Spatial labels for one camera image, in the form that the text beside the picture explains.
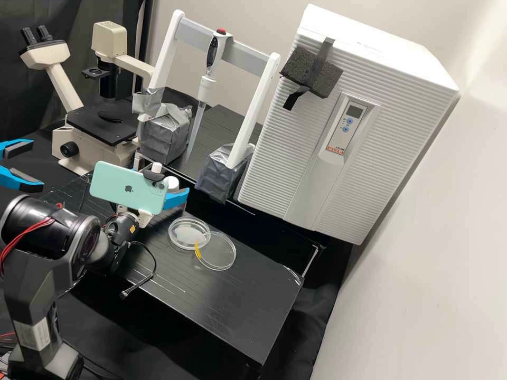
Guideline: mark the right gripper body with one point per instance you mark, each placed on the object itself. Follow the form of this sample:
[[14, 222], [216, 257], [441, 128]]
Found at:
[[145, 219]]

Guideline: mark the right wrist camera phone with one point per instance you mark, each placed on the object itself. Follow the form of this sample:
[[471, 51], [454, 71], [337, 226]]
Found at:
[[119, 186]]

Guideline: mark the white incubator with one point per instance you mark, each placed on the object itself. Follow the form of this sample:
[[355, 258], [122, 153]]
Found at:
[[376, 33]]

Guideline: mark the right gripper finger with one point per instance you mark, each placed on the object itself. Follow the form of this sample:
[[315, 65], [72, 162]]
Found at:
[[176, 197]]

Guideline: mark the incubator door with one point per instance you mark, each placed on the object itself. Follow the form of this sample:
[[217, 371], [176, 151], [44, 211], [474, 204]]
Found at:
[[301, 166]]

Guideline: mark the petri dish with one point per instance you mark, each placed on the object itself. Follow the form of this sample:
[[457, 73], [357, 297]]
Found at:
[[184, 233]]

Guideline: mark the pipette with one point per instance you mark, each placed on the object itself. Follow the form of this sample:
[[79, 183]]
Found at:
[[206, 85]]

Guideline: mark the cream microscope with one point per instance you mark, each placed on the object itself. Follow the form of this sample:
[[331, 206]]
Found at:
[[93, 136]]

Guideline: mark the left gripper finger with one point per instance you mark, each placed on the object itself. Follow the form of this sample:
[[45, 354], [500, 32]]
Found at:
[[14, 147], [18, 181]]

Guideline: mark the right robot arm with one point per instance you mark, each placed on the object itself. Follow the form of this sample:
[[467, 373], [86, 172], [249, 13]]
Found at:
[[37, 277]]

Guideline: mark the petri dish lid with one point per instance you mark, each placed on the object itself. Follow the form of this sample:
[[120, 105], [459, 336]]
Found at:
[[220, 253]]

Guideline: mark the white-capped bottle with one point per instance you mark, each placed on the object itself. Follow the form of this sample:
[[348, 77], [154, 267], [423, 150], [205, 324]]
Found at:
[[172, 183]]

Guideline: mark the grey taped block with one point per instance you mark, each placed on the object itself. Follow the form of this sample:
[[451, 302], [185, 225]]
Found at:
[[218, 176], [162, 134]]

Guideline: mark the white pipette stand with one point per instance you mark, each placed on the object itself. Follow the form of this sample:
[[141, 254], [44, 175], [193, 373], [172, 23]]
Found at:
[[253, 99]]

